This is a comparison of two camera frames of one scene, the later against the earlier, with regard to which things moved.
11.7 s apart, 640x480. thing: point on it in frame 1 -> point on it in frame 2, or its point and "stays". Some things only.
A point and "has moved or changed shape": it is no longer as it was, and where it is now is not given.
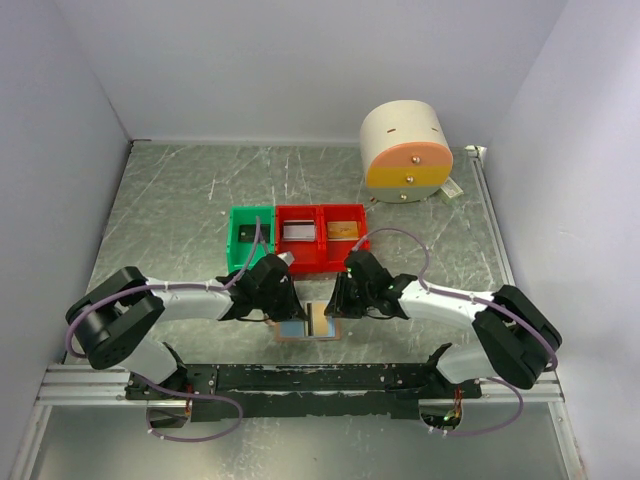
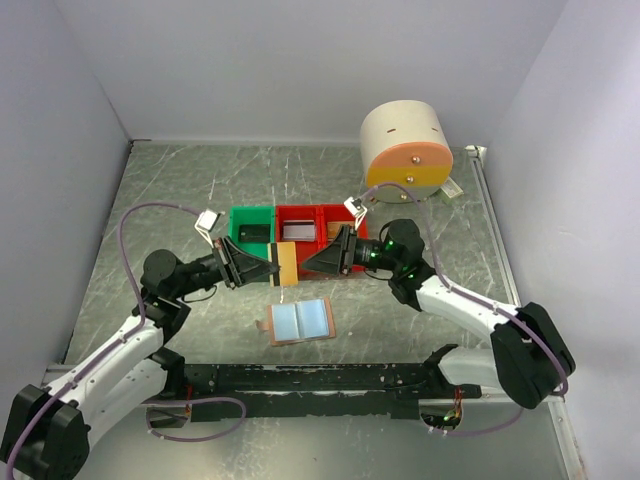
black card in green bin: (246, 232) stays
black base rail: (258, 392) stays
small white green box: (450, 191) stays
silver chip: (298, 230) stays
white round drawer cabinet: (407, 155) stays
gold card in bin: (342, 231) stays
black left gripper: (292, 309) -> (236, 267)
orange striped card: (319, 319) has moved or changed shape
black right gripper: (339, 305) -> (338, 256)
